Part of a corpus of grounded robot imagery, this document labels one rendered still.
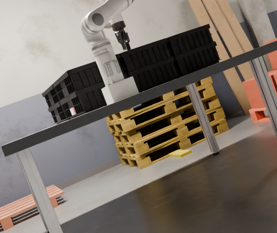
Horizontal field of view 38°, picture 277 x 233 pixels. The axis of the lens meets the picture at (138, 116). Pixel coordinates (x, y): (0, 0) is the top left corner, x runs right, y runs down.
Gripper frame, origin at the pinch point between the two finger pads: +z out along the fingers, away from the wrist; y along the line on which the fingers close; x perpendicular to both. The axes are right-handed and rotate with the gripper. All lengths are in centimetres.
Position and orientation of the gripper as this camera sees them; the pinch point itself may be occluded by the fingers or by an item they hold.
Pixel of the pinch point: (126, 47)
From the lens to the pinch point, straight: 224.1
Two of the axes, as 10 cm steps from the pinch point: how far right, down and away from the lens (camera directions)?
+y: 3.4, -1.7, 9.3
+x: -8.7, 3.1, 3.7
